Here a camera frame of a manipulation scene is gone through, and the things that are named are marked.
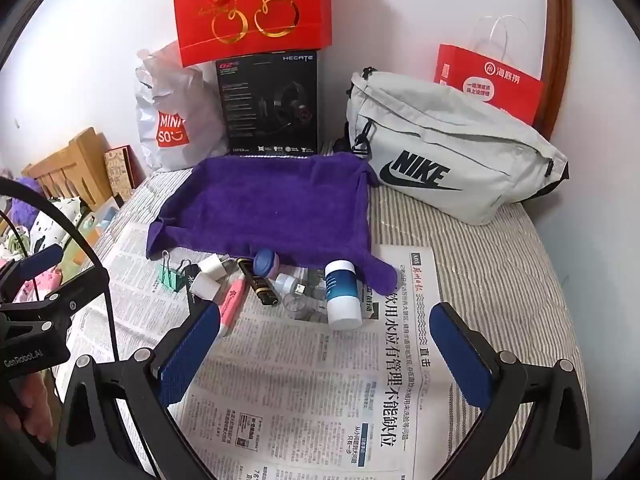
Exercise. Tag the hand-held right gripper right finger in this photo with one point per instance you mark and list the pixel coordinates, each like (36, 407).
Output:
(460, 355)

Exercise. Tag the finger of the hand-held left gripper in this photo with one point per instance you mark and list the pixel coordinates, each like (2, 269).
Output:
(72, 300)
(42, 257)

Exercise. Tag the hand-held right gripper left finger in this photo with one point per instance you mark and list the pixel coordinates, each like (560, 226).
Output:
(192, 350)

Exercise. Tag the white cylinder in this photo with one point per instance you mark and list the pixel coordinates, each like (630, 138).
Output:
(206, 286)

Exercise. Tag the pink highlighter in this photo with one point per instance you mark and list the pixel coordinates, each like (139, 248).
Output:
(235, 295)

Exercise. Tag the green binder clip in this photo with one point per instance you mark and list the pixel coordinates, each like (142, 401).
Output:
(169, 277)

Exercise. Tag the white charger plug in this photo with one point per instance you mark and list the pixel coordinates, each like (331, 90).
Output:
(212, 266)

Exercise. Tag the black gold battery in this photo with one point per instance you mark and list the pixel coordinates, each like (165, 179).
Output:
(260, 285)

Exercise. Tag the small white usb adapter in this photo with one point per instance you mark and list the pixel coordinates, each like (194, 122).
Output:
(284, 282)

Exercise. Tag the clear plastic cup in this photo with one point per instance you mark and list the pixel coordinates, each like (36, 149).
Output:
(297, 305)

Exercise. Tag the blue round jar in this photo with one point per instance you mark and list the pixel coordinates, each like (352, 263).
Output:
(265, 261)

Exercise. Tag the white blue bottle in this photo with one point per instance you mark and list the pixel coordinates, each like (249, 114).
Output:
(342, 295)

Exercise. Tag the person's left hand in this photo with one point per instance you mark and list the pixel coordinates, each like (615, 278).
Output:
(32, 405)

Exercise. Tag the white spotted pillow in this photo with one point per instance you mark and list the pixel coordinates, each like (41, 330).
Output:
(55, 215)

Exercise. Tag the purple plush toy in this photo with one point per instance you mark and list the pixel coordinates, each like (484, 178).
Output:
(20, 210)

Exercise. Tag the light blue white box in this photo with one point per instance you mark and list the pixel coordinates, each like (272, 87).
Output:
(105, 220)

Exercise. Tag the wooden slatted furniture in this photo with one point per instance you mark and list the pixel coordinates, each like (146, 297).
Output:
(82, 155)

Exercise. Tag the newspaper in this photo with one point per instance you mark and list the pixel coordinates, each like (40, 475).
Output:
(300, 385)

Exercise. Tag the patterned book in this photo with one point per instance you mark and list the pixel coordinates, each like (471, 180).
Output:
(119, 170)

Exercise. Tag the purple towel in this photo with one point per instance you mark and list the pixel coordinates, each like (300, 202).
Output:
(275, 200)

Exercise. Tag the white plastic shopping bag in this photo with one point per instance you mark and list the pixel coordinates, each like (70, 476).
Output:
(170, 90)

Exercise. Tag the black headset box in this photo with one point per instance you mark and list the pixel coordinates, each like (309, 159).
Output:
(240, 125)

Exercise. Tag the grey waist bag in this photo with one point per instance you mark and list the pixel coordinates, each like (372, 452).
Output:
(450, 125)

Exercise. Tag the red Haidilao paper bag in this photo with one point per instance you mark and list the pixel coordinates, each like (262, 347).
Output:
(500, 80)

